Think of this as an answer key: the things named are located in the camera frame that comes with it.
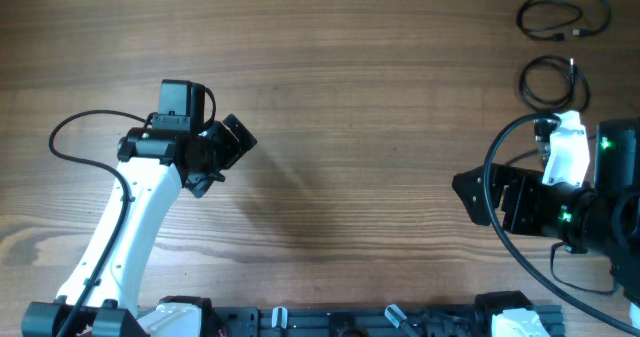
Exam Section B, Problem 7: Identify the thin black cable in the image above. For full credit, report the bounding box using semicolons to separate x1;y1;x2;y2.
517;54;592;116

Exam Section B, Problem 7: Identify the thick black cable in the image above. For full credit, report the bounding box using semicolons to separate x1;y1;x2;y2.
515;0;613;42

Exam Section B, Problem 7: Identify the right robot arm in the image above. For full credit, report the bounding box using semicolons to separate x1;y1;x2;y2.
452;111;639;336

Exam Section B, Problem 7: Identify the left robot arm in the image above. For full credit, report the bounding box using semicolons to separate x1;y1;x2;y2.
21;79;257;336

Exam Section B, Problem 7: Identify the left camera cable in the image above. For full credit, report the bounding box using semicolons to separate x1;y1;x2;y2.
48;109;151;337

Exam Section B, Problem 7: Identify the black mounting rail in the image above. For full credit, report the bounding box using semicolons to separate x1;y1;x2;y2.
134;304;566;337

